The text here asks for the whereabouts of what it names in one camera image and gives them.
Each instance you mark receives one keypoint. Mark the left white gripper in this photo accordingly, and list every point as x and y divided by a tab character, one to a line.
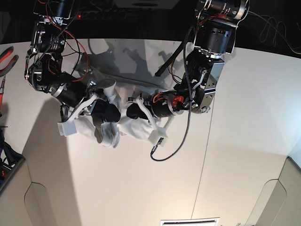
151	109

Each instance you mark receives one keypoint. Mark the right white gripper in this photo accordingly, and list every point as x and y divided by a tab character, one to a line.
96	100

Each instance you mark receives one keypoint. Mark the white t-shirt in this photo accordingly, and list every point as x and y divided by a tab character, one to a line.
139	129

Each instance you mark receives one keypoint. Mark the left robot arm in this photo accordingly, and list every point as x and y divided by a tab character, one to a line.
210	37

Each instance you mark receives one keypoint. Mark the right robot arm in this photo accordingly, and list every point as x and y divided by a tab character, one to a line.
44	59

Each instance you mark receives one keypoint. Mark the black power strip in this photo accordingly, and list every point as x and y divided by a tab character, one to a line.
101	15

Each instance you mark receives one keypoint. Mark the grey bin with clutter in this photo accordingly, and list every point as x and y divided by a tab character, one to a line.
10	162

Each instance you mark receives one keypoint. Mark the grey overhead box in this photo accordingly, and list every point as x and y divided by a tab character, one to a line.
156	4

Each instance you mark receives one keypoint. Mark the white vent grille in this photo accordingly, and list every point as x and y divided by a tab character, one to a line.
191	222

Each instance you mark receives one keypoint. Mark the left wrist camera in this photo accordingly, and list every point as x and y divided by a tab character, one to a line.
158	134

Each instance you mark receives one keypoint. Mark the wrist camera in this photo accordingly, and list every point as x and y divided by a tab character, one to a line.
158	134
67	128

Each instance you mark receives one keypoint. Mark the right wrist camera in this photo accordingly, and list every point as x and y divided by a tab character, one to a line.
67	128

